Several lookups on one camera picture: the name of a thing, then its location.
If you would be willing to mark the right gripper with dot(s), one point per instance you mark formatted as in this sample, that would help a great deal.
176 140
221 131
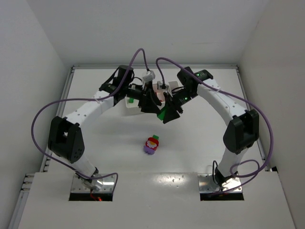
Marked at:
171 102

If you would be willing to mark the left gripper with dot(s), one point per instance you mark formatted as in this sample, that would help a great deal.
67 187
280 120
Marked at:
145 98

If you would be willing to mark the santa lego stack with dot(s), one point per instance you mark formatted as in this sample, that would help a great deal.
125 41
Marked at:
151 145

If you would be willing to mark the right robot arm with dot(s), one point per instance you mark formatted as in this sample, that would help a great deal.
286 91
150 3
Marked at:
242 125

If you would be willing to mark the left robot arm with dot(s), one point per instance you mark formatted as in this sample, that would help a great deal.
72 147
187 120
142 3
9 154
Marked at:
65 138

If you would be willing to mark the white divided container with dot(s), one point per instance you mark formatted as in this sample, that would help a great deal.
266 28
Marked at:
134 109

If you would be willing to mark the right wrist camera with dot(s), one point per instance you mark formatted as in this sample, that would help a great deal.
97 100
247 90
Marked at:
162 87

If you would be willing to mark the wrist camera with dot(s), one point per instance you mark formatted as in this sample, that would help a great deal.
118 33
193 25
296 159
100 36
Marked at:
148 76
162 87

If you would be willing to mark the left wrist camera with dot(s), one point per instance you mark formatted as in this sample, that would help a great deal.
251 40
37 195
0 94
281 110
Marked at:
148 76

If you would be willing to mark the left base plate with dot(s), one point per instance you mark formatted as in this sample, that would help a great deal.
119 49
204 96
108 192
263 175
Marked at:
101 185

